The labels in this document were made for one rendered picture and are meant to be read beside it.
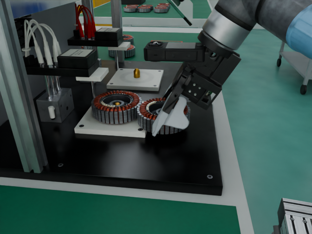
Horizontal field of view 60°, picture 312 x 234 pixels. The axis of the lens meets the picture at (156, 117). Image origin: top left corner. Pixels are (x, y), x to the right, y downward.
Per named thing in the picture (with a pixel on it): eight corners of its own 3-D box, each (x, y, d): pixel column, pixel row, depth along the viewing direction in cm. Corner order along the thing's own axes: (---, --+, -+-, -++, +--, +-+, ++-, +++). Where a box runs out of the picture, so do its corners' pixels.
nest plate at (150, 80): (163, 73, 90) (163, 69, 89) (158, 91, 77) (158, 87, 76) (119, 71, 92) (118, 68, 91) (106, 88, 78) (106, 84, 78)
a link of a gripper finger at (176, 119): (177, 148, 50) (200, 105, 51) (149, 133, 50) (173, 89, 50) (174, 147, 53) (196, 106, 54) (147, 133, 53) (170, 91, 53)
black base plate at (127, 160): (205, 69, 100) (206, 63, 99) (221, 196, 45) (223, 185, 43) (82, 64, 105) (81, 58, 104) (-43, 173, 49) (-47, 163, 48)
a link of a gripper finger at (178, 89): (170, 114, 49) (193, 71, 49) (163, 110, 49) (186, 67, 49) (166, 114, 53) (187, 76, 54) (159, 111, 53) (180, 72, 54)
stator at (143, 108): (196, 116, 61) (197, 101, 60) (178, 141, 52) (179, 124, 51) (151, 107, 65) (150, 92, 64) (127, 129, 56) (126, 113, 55)
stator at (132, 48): (140, 55, 115) (139, 47, 113) (116, 60, 109) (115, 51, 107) (126, 50, 123) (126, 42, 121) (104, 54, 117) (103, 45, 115)
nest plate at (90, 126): (154, 105, 69) (154, 101, 68) (145, 138, 56) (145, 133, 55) (96, 102, 70) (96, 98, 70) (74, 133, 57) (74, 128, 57)
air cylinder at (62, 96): (74, 108, 68) (71, 87, 65) (61, 123, 61) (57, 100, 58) (55, 107, 68) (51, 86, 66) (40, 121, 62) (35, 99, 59)
